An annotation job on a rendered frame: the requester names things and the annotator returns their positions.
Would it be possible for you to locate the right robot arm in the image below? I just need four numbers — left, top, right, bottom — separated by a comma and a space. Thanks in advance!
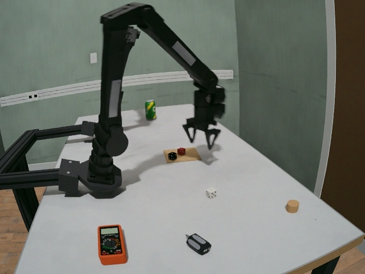
87, 2, 228, 185

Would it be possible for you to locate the tan short cylinder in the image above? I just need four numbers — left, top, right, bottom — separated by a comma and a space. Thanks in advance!
286, 200, 299, 213

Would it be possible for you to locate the tan square mat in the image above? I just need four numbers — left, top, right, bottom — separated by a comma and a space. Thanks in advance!
163, 147, 202, 163

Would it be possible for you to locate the red die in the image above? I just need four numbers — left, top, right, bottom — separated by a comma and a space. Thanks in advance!
177, 147, 185, 156

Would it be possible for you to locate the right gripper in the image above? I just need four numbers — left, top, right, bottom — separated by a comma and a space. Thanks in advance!
184, 106, 222, 151

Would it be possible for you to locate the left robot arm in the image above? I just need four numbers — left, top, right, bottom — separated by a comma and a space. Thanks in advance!
121, 26, 140, 102

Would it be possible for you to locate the orange digital multimeter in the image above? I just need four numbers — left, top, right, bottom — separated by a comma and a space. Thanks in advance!
98, 224, 127, 265

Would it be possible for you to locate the green and yellow soda can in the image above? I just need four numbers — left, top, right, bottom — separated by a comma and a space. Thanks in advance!
145, 100, 156, 120

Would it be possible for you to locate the grey die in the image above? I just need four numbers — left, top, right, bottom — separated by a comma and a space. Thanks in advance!
206, 188, 217, 199

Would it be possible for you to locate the black die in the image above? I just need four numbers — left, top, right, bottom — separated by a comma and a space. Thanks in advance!
168, 152, 177, 160

